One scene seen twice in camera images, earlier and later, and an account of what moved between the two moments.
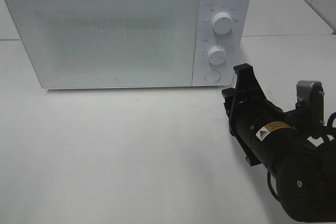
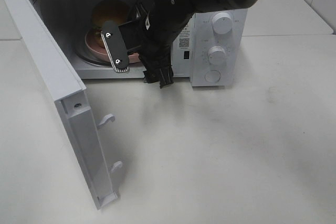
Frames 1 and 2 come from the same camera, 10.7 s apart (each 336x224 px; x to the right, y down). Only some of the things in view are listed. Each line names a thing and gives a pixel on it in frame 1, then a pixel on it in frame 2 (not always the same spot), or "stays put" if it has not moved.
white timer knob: [217, 55] stays put
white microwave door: [108, 37] to [59, 77]
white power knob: [222, 23] stays put
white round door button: [212, 76] stays put
